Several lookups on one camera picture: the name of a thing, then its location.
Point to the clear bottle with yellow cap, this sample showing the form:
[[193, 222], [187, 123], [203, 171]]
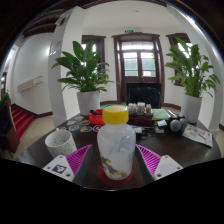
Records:
[[116, 143]]

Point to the broad-leaf plant in white pot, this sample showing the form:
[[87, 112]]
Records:
[[85, 73]]

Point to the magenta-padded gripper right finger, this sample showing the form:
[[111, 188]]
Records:
[[150, 158]]

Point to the tall-leaf plant in white pot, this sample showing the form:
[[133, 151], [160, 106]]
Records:
[[193, 73]]

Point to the black chair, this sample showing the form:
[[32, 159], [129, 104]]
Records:
[[143, 95]]

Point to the white speckled mug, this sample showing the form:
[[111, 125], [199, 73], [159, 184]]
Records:
[[61, 145]]

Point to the red carpeted staircase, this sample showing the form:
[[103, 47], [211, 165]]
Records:
[[21, 118]]

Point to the green exit sign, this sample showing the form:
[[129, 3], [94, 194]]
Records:
[[129, 31]]

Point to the dark-framed window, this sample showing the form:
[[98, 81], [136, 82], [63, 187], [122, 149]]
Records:
[[98, 45], [173, 40]]

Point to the round colourful sticker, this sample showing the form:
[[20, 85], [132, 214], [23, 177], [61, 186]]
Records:
[[74, 127], [86, 129], [85, 122], [96, 128]]

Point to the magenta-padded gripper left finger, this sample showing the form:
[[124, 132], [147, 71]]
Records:
[[78, 158]]

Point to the tray of small jars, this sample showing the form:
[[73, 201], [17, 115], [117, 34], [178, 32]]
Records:
[[140, 115]]

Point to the red plastic container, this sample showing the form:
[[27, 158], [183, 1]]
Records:
[[96, 118]]

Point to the green cloth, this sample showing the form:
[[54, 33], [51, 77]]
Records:
[[160, 114]]

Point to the printed paper sheet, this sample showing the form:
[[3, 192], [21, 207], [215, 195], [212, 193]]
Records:
[[198, 135]]

